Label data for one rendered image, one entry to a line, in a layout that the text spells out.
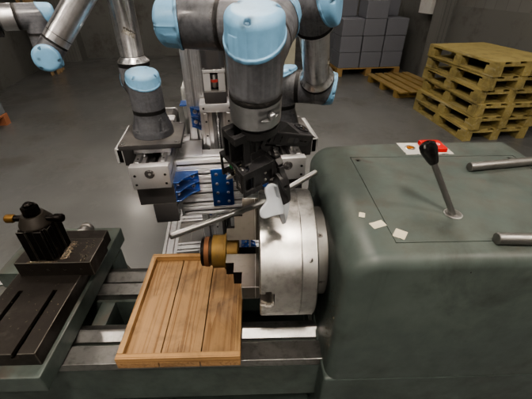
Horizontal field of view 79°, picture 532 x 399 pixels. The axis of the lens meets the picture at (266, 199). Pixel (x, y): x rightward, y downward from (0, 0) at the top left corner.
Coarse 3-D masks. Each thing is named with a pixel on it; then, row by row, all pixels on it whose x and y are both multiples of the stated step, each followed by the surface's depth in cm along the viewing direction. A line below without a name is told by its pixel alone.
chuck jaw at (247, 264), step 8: (232, 256) 78; (240, 256) 78; (248, 256) 78; (256, 256) 78; (232, 264) 77; (240, 264) 76; (248, 264) 76; (256, 264) 76; (232, 272) 79; (240, 272) 74; (248, 272) 74; (256, 272) 74; (240, 280) 76; (248, 280) 72; (256, 280) 72; (248, 288) 71; (256, 288) 71; (248, 296) 72; (256, 296) 72; (264, 296) 70; (272, 296) 70
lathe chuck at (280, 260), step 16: (272, 224) 69; (288, 224) 69; (272, 240) 68; (288, 240) 68; (272, 256) 67; (288, 256) 67; (272, 272) 67; (288, 272) 68; (272, 288) 68; (288, 288) 69; (272, 304) 72; (288, 304) 71
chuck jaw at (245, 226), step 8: (248, 200) 80; (256, 200) 80; (256, 208) 80; (240, 216) 80; (248, 216) 80; (256, 216) 80; (240, 224) 80; (248, 224) 80; (256, 224) 81; (232, 232) 81; (240, 232) 81; (248, 232) 81; (256, 232) 81; (232, 240) 81
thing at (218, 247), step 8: (208, 240) 80; (216, 240) 80; (224, 240) 79; (200, 248) 79; (208, 248) 79; (216, 248) 79; (224, 248) 78; (232, 248) 80; (200, 256) 79; (208, 256) 79; (216, 256) 79; (224, 256) 78; (208, 264) 80; (216, 264) 80; (224, 264) 79
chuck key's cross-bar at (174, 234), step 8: (304, 176) 68; (312, 176) 69; (296, 184) 67; (264, 200) 64; (240, 208) 61; (248, 208) 62; (216, 216) 58; (224, 216) 59; (232, 216) 60; (192, 224) 56; (200, 224) 56; (208, 224) 57; (176, 232) 54; (184, 232) 54
